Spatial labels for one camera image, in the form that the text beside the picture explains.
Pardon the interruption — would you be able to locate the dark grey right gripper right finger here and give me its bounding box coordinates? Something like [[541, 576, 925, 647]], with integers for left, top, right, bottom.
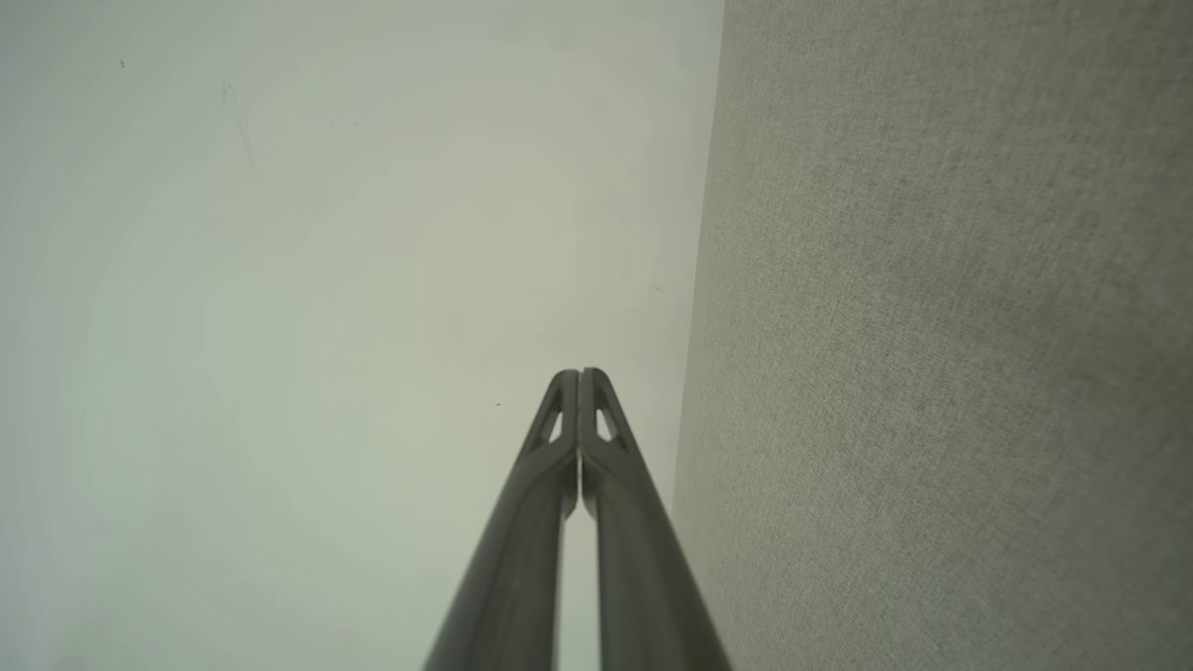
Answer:
[[580, 367, 734, 671]]

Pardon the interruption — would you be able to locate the grey fabric panel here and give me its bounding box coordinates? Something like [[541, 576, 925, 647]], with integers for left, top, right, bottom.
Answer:
[[671, 0, 1193, 671]]

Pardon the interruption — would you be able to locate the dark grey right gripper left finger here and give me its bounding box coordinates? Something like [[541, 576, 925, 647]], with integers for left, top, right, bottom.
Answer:
[[424, 369, 582, 671]]

